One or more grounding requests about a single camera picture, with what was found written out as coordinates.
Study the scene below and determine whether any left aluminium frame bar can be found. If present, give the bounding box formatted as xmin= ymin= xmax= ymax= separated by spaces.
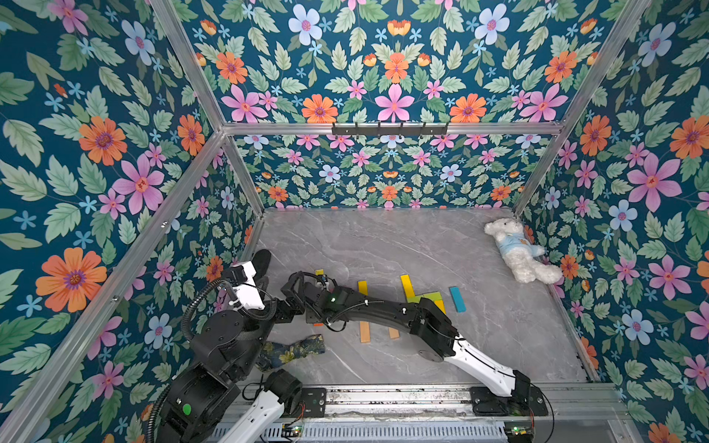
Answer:
xmin=1 ymin=129 xmax=226 ymax=442

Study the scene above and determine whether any aluminium frame post back left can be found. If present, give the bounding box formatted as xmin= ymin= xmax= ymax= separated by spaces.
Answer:
xmin=151 ymin=0 xmax=264 ymax=221

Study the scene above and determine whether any white teddy bear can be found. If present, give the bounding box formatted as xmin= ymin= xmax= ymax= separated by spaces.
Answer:
xmin=484 ymin=218 xmax=562 ymax=284

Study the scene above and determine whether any aluminium frame post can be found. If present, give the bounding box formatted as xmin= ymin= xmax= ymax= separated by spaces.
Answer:
xmin=513 ymin=0 xmax=652 ymax=220
xmin=151 ymin=0 xmax=264 ymax=221

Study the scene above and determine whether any metal base rail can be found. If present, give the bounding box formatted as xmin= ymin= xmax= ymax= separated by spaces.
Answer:
xmin=232 ymin=383 xmax=621 ymax=422

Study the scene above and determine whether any long yellow block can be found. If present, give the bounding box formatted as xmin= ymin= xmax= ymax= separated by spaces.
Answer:
xmin=357 ymin=281 xmax=369 ymax=295

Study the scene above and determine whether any small lime green block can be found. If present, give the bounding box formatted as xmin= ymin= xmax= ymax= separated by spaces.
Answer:
xmin=423 ymin=292 xmax=442 ymax=302

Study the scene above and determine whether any teal blue block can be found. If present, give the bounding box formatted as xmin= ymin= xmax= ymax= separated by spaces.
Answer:
xmin=449 ymin=286 xmax=466 ymax=313

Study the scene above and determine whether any floral patterned pouch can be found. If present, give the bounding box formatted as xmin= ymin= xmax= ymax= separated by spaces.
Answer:
xmin=256 ymin=334 xmax=326 ymax=372

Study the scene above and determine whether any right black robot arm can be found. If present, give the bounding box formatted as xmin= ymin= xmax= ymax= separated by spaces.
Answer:
xmin=282 ymin=271 xmax=532 ymax=415

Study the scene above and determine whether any black hook rail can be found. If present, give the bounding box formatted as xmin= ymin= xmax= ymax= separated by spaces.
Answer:
xmin=330 ymin=122 xmax=449 ymax=138

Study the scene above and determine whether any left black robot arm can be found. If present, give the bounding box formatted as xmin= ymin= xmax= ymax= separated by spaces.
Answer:
xmin=144 ymin=249 xmax=303 ymax=442

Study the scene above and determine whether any aluminium frame post back right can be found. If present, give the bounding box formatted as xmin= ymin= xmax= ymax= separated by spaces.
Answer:
xmin=513 ymin=0 xmax=652 ymax=220

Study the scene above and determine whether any black oval case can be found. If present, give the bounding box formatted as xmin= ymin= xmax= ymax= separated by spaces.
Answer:
xmin=251 ymin=249 xmax=273 ymax=279

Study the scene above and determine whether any horizontal aluminium frame bar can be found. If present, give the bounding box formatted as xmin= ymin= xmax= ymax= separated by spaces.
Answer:
xmin=223 ymin=122 xmax=562 ymax=138

